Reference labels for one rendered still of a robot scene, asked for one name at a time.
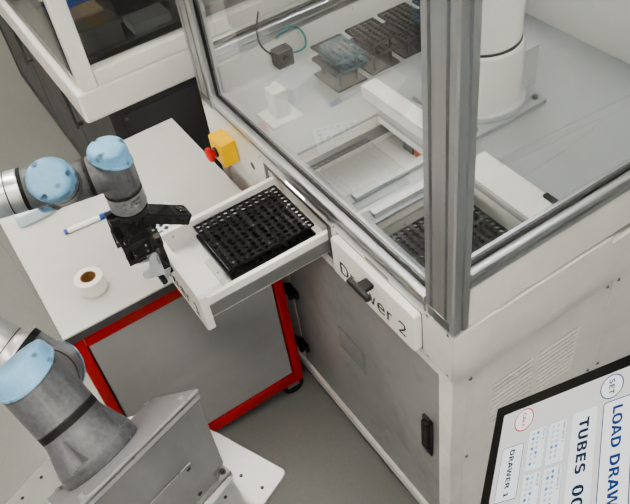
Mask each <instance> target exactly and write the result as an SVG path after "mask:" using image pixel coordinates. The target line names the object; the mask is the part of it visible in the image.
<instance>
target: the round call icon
mask: <svg viewBox="0 0 630 504"><path fill-rule="evenodd" d="M535 408H536V404H535V405H532V406H530V407H527V408H525V409H522V410H520V411H517V412H516V415H515V421H514V427H513V433H512V435H515V434H518V433H521V432H523V431H526V430H529V429H532V428H533V422H534V415H535Z"/></svg>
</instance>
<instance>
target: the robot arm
mask: <svg viewBox="0 0 630 504"><path fill-rule="evenodd" d="M86 153H87V156H86V157H84V158H81V159H78V160H75V161H72V162H69V163H67V162H66V161H65V160H63V159H60V158H57V157H43V158H40V159H37V160H36V161H34V162H33V163H32V164H29V165H25V166H21V167H18V168H14V169H10V170H6V171H3V172H0V219H1V218H5V217H8V216H12V215H15V214H19V213H22V212H26V211H30V210H34V209H37V208H38V210H39V211H40V212H43V213H46V212H50V211H53V210H60V209H61V208H63V207H65V206H68V205H71V204H74V203H77V202H80V201H83V200H86V199H89V198H92V197H95V196H98V195H100V194H104V196H105V199H106V201H107V203H108V206H109V208H110V210H111V211H109V212H107V213H105V214H104V216H105V218H106V220H107V223H108V225H109V227H110V229H111V230H110V232H111V235H112V237H113V239H114V241H115V244H116V246H117V248H120V247H121V248H122V250H123V252H124V254H125V257H126V260H128V262H129V265H130V267H131V266H133V265H135V264H141V263H145V262H149V266H148V268H147V269H146V270H145V271H144V272H143V277H144V278H145V279H150V278H154V277H157V276H160V275H164V276H165V277H166V278H167V280H168V279H169V277H170V272H171V267H170V266H171V265H170V262H169V258H168V255H167V253H166V250H165V248H164V246H163V245H164V243H163V240H162V238H161V236H160V233H159V232H158V230H157V229H156V226H157V225H156V224H169V225H189V223H190V220H191V217H192V214H191V213H190V212H189V210H188V209H187V208H186V207H185V206H184V205H172V204H148V202H147V196H146V193H145V191H144V188H143V185H142V183H141V180H140V178H139V175H138V172H137V170H136V167H135V164H134V159H133V156H132V155H131V153H130V151H129V149H128V147H127V144H126V143H125V141H124V140H123V139H121V138H120V137H117V136H103V137H100V138H97V139H96V141H95V142H91V143H90V144H89V146H88V147H87V151H86ZM117 242H118V243H117ZM84 379H85V364H84V360H83V357H82V355H81V354H80V352H79V351H78V350H77V349H76V348H75V347H74V346H73V345H72V344H70V343H68V342H66V341H63V340H59V339H54V338H52V337H51V336H49V335H47V334H46V333H44V332H43V331H41V330H39V329H38V328H36V327H29V328H20V327H19V326H17V325H15V324H14V323H12V322H11V321H9V320H7V319H6V318H4V317H3V316H1V315H0V403H3V404H4V405H5V407H6V408H7V409H8V410H9V411H10V412H11V413H12V414H13V415H14V416H15V417H16V418H17V419H18V421H19V422H20V423H21V424H22V425H23V426H24V427H25V428H26V429H27V430H28V431H29V432H30V433H31V435H32V436H33V437H34V438H35V439H36V440H37V441H38V442H39V443H40V444H41V445H42V446H43V447H44V449H45V450H46V451H47V453H48V455H49V457H50V460H51V462H52V464H53V467H54V469H55V471H56V473H57V476H58V478H59V480H60V482H61V483H62V484H63V485H64V487H65V488H66V489H67V490H68V491H72V490H74V489H76V488H78V487H79V486H81V485H82V484H84V483H85V482H87V481H88V480H89V479H90V478H92V477H93V476H94V475H95V474H97V473H98V472H99V471H100V470H101V469H102V468H104V467H105V466H106V465H107V464H108V463H109V462H110V461H111V460H112V459H113V458H114V457H115V456H116V455H117V454H118V453H119V452H120V451H121V450H122V449H123V448H124V447H125V446H126V445H127V443H128V442H129V441H130V440H131V439H132V437H133V436H134V434H135V433H136V431H137V427H136V425H135V424H134V423H133V422H132V421H131V420H130V419H129V418H127V417H125V416H124V415H122V414H120V413H118V412H116V411H115V410H113V409H111V408H109V407H108V406H106V405H104V404H102V403H101V402H100V401H99V400H98V399H97V398H96V397H95V396H94V395H93V394H92V393H91V391H90V390H89V389H88V388H87V387H86V386H85V385H84V384H83V382H84Z"/></svg>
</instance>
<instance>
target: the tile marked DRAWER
mask: <svg viewBox="0 0 630 504"><path fill-rule="evenodd" d="M524 443H525V441H524V442H522V443H519V444H516V445H513V446H510V447H507V448H505V449H503V450H502V455H501V461H500V467H499V473H498V479H497V484H496V490H495V496H494V502H493V504H499V503H502V502H506V501H509V500H513V499H516V496H517V489H518V482H519V476H520V469H521V463H522V456H523V450H524Z"/></svg>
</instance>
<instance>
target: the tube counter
mask: <svg viewBox="0 0 630 504"><path fill-rule="evenodd" d="M590 490H591V480H587V481H584V482H580V483H576V484H573V485H569V486H566V488H565V497H564V504H589V502H590Z"/></svg>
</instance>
